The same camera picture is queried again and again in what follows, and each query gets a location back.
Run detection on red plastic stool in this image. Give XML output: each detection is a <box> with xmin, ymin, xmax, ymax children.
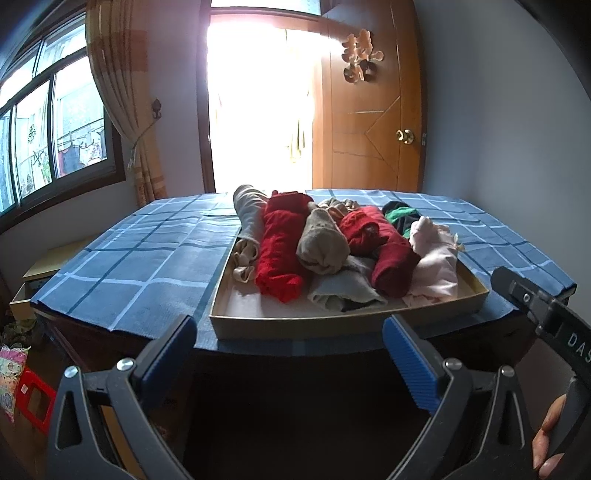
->
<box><xmin>13</xmin><ymin>368</ymin><xmax>57</xmax><ymax>437</ymax></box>

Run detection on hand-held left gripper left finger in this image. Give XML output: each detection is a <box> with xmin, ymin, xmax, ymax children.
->
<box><xmin>46</xmin><ymin>314</ymin><xmax>198</xmax><ymax>480</ymax></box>

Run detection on long cream underwear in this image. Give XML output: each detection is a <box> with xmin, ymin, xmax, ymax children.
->
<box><xmin>232</xmin><ymin>184</ymin><xmax>269</xmax><ymax>284</ymax></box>

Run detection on dark framed window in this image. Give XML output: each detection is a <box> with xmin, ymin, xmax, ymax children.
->
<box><xmin>0</xmin><ymin>18</ymin><xmax>126</xmax><ymax>232</ymax></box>

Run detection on dark red underwear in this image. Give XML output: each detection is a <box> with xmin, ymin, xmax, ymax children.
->
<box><xmin>370</xmin><ymin>228</ymin><xmax>422</xmax><ymax>299</ymax></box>

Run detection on long red underwear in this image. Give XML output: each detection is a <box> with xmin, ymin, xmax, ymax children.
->
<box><xmin>255</xmin><ymin>191</ymin><xmax>315</xmax><ymax>304</ymax></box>

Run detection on dark green underwear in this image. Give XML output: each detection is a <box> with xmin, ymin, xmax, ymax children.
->
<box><xmin>382</xmin><ymin>200</ymin><xmax>421</xmax><ymax>239</ymax></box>

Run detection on yellow hanging cloth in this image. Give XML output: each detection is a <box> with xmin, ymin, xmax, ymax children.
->
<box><xmin>288</xmin><ymin>119</ymin><xmax>309</xmax><ymax>163</ymax></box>

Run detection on beige wooden nightstand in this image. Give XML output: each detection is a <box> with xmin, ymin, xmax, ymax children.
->
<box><xmin>9</xmin><ymin>240</ymin><xmax>86</xmax><ymax>321</ymax></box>

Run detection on hanging laundry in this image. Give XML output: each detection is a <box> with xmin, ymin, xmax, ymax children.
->
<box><xmin>58</xmin><ymin>136</ymin><xmax>103</xmax><ymax>172</ymax></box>

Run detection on shallow cardboard tray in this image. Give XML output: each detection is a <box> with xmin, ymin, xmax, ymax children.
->
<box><xmin>209</xmin><ymin>219</ymin><xmax>490</xmax><ymax>341</ymax></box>

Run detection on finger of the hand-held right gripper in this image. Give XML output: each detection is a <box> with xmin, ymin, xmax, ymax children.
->
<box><xmin>491</xmin><ymin>265</ymin><xmax>557</xmax><ymax>326</ymax></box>

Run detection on person's right hand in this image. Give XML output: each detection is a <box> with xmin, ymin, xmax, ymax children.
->
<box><xmin>531</xmin><ymin>394</ymin><xmax>568</xmax><ymax>480</ymax></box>

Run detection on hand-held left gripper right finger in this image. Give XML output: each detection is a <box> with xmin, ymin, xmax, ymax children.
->
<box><xmin>381</xmin><ymin>314</ymin><xmax>536</xmax><ymax>480</ymax></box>

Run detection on frosted transom window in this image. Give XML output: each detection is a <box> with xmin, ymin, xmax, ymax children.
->
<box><xmin>210</xmin><ymin>0</ymin><xmax>324</xmax><ymax>14</ymax></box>

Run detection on brown wooden door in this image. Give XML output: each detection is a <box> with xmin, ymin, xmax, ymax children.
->
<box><xmin>311</xmin><ymin>0</ymin><xmax>428</xmax><ymax>195</ymax></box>

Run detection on gold door ornament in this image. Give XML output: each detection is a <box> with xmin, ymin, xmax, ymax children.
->
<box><xmin>342</xmin><ymin>30</ymin><xmax>385</xmax><ymax>84</ymax></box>

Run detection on pale pink underwear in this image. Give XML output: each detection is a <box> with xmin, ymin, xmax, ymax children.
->
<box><xmin>401</xmin><ymin>216</ymin><xmax>464</xmax><ymax>306</ymax></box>

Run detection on beige underwear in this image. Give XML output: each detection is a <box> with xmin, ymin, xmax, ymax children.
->
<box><xmin>316</xmin><ymin>197</ymin><xmax>368</xmax><ymax>220</ymax></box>

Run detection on dark wooden desk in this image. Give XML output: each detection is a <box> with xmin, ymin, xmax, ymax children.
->
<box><xmin>30</xmin><ymin>286</ymin><xmax>578</xmax><ymax>480</ymax></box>

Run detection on grey underwear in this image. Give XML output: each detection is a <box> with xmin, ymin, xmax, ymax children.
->
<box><xmin>306</xmin><ymin>255</ymin><xmax>387</xmax><ymax>315</ymax></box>

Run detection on dark wooden door frame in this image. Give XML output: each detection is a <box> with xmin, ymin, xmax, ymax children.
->
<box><xmin>196</xmin><ymin>0</ymin><xmax>333</xmax><ymax>195</ymax></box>

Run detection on beige curtain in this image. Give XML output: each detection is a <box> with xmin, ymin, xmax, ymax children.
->
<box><xmin>85</xmin><ymin>0</ymin><xmax>168</xmax><ymax>208</ymax></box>

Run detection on blue checked tablecloth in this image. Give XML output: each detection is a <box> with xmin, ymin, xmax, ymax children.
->
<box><xmin>30</xmin><ymin>187</ymin><xmax>578</xmax><ymax>358</ymax></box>

